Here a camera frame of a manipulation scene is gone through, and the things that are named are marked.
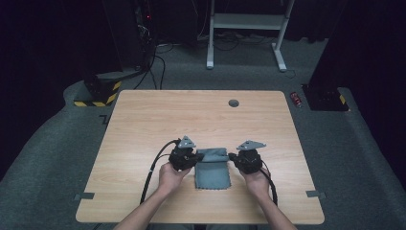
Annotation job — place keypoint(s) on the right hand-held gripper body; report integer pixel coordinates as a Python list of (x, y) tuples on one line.
[(249, 159)]

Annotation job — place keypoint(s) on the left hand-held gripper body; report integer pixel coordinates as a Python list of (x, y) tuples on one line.
[(182, 156)]

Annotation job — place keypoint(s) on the grey cloth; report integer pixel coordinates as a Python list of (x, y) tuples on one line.
[(212, 175)]

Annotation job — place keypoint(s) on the person's right hand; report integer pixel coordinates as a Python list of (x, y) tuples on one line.
[(257, 183)]

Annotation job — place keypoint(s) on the person's left hand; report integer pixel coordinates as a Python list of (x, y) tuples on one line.
[(172, 180)]

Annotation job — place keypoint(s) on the grey round table grommet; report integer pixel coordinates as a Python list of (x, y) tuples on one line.
[(233, 103)]

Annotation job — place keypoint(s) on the grey tape strip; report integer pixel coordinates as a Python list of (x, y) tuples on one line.
[(316, 194), (84, 195)]

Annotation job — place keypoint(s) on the small red object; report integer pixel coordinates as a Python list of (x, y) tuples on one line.
[(296, 99)]

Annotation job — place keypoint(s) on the black yellow striped stand base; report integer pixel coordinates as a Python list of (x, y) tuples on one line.
[(99, 96)]

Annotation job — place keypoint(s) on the dark equipment rack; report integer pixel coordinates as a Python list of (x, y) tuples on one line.
[(145, 28)]

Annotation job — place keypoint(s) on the white metal stand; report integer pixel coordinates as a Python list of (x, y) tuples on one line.
[(245, 21)]

